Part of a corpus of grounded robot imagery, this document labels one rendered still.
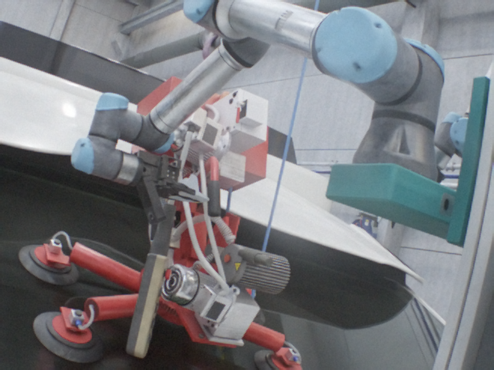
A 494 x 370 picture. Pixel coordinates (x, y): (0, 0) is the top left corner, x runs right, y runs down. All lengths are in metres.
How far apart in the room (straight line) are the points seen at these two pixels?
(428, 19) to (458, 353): 11.04
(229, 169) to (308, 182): 2.77
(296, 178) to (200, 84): 3.12
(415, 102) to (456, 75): 10.31
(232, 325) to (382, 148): 0.95
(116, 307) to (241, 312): 0.36
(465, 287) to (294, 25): 0.52
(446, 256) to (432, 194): 9.31
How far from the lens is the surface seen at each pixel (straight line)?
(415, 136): 1.02
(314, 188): 4.62
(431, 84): 1.06
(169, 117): 1.48
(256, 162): 2.07
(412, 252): 10.80
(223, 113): 1.90
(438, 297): 10.27
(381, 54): 0.93
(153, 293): 1.63
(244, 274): 1.77
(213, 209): 1.59
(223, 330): 1.82
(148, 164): 1.53
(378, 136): 1.02
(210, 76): 1.41
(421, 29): 11.70
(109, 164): 1.45
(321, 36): 0.98
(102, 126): 1.45
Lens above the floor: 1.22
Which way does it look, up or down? 7 degrees up
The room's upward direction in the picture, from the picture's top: 14 degrees clockwise
